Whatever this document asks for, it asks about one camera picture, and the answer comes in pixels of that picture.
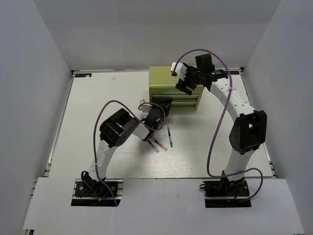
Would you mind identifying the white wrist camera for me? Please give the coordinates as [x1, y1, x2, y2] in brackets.
[171, 62, 187, 81]
[138, 99, 152, 113]

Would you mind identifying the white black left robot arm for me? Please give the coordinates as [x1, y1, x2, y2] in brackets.
[81, 99, 172, 196]

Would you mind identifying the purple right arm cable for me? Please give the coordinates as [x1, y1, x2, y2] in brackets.
[175, 48, 264, 202]

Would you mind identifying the blue left corner label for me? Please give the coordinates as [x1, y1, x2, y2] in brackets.
[75, 73, 92, 78]

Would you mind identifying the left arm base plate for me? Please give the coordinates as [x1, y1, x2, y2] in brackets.
[71, 179, 123, 207]

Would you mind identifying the green drawer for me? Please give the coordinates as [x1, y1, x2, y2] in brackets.
[151, 94, 199, 99]
[171, 100, 198, 110]

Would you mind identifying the red ink clear pen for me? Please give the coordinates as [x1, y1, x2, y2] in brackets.
[153, 138, 168, 151]

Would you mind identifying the blue right corner label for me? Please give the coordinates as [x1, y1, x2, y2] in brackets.
[229, 70, 240, 75]

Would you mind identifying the green top drawer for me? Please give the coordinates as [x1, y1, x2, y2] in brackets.
[151, 94, 199, 99]

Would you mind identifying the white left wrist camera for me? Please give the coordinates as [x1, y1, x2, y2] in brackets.
[138, 99, 152, 113]

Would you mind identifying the green metal tool chest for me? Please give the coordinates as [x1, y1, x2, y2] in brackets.
[149, 66, 204, 107]

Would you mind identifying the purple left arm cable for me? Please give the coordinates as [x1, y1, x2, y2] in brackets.
[92, 100, 168, 206]

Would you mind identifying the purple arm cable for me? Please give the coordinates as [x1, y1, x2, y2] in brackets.
[92, 100, 168, 206]
[175, 48, 264, 202]

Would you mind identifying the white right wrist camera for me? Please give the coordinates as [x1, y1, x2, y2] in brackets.
[171, 62, 187, 81]

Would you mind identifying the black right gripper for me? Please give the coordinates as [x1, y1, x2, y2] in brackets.
[177, 64, 203, 95]

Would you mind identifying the green capped clear pen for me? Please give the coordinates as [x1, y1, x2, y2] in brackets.
[167, 127, 173, 148]

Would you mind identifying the blue corner label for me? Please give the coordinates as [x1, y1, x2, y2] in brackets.
[75, 73, 92, 78]
[229, 70, 240, 75]

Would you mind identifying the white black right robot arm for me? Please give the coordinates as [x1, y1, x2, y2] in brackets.
[171, 52, 267, 196]

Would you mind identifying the purple ink clear pen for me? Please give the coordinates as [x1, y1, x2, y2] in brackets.
[147, 141, 159, 153]

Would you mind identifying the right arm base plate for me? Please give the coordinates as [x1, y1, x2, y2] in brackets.
[199, 178, 251, 209]

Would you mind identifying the green bottom drawer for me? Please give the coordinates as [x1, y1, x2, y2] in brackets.
[171, 100, 198, 110]

